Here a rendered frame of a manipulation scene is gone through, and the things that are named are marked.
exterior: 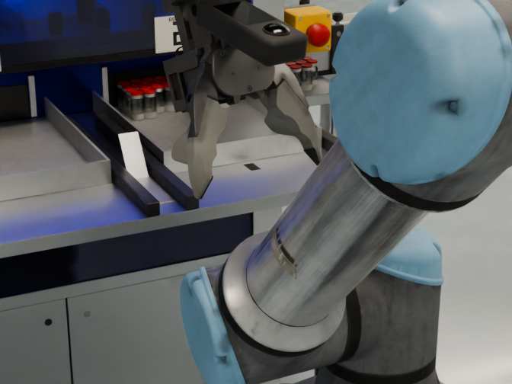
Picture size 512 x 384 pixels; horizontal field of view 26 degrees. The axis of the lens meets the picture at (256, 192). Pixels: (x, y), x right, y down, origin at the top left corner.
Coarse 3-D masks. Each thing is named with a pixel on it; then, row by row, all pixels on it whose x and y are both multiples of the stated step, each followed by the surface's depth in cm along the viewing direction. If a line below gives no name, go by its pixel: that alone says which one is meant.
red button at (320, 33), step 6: (312, 24) 192; (318, 24) 191; (312, 30) 190; (318, 30) 190; (324, 30) 191; (312, 36) 191; (318, 36) 191; (324, 36) 191; (312, 42) 191; (318, 42) 191; (324, 42) 192
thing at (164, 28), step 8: (168, 16) 181; (160, 24) 181; (168, 24) 182; (160, 32) 182; (168, 32) 182; (160, 40) 182; (168, 40) 183; (160, 48) 182; (168, 48) 183; (176, 48) 184
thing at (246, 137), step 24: (96, 96) 187; (120, 120) 176; (144, 120) 184; (168, 120) 184; (240, 120) 184; (144, 144) 167; (168, 144) 173; (216, 144) 163; (240, 144) 165; (264, 144) 167; (288, 144) 169; (168, 168) 161
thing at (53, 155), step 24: (24, 120) 184; (48, 120) 184; (0, 144) 173; (24, 144) 173; (48, 144) 173; (72, 144) 173; (0, 168) 163; (24, 168) 163; (48, 168) 154; (72, 168) 155; (96, 168) 156; (0, 192) 151; (24, 192) 153; (48, 192) 154
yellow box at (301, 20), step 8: (288, 8) 195; (296, 8) 195; (304, 8) 195; (312, 8) 195; (320, 8) 195; (288, 16) 193; (296, 16) 191; (304, 16) 192; (312, 16) 192; (320, 16) 193; (328, 16) 194; (296, 24) 192; (304, 24) 192; (328, 24) 194; (304, 32) 193; (328, 40) 195; (312, 48) 194; (320, 48) 195; (328, 48) 196
